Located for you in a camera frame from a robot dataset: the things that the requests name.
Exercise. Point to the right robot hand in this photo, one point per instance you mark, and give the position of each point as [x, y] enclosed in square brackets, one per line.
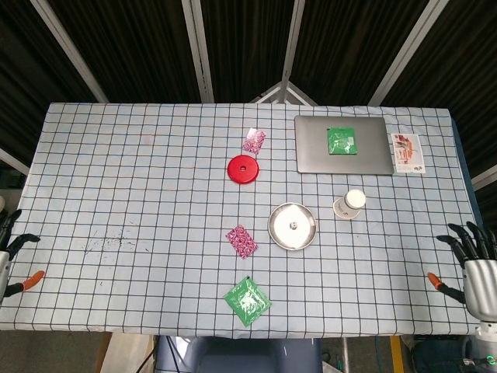
[481, 287]

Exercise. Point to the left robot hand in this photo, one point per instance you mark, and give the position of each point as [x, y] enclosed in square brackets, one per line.
[3, 272]

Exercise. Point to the white paper cup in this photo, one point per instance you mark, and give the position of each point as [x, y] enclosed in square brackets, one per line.
[349, 204]

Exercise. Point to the round steel plate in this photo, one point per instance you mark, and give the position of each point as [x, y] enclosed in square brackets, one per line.
[283, 233]

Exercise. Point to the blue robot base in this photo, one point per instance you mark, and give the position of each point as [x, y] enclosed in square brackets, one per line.
[240, 357]

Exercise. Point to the dark blue table cover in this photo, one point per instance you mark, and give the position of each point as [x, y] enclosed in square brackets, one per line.
[465, 155]

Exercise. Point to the light blue checked tablecloth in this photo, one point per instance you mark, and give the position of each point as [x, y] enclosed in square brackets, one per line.
[116, 175]

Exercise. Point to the white postcard with red picture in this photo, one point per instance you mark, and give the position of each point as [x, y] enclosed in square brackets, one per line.
[407, 153]

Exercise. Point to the grey closed laptop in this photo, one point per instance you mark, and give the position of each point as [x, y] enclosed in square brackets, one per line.
[372, 147]

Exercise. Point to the small green tea packet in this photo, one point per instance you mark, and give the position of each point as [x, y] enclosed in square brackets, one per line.
[341, 140]

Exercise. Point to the large green tea packet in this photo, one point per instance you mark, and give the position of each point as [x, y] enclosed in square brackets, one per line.
[247, 301]

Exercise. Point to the pink patterned packet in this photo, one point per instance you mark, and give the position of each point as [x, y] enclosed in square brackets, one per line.
[254, 141]
[242, 241]

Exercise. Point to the red round plastic disc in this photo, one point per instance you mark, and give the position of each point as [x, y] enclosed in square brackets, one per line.
[243, 169]

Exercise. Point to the white metal frame bar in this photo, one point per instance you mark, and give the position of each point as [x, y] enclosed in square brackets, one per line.
[407, 52]
[13, 161]
[485, 176]
[293, 39]
[70, 50]
[198, 50]

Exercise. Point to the white triangular frame bracket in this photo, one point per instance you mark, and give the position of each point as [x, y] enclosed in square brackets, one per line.
[286, 84]

